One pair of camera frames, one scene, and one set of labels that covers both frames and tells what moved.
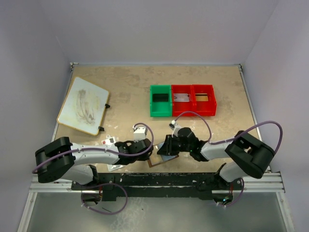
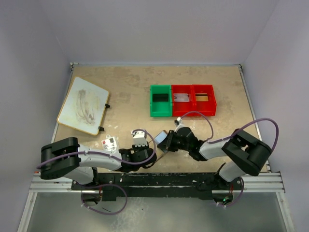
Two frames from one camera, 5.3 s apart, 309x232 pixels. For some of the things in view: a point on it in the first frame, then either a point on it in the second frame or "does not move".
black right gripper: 167,147 does not move
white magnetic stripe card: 181,97 does not move
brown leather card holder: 156,159 → 158,138
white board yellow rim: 84,107 does not move
